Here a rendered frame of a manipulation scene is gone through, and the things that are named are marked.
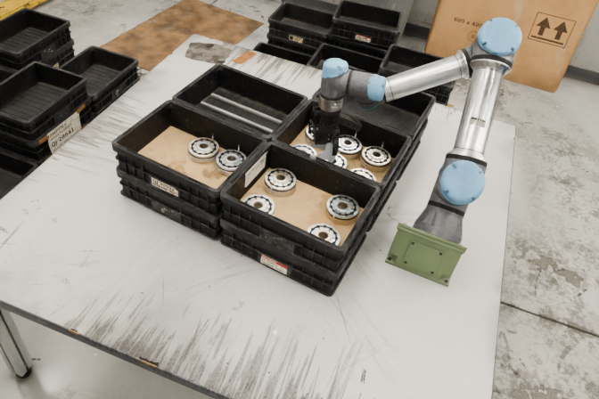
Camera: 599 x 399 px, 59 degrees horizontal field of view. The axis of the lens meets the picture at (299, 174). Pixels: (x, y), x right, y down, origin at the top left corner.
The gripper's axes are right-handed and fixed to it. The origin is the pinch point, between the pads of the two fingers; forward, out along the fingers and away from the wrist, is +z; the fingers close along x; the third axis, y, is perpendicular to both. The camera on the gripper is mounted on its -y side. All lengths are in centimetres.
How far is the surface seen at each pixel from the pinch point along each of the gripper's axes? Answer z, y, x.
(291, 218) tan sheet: 5.8, 19.4, 20.1
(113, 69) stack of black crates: 36, 67, -148
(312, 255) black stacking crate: 4.6, 18.4, 37.1
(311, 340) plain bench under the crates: 22, 22, 53
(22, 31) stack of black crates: 23, 111, -174
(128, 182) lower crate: 7, 65, -10
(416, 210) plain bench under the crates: 18.5, -30.6, 13.5
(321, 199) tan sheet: 5.3, 7.5, 14.4
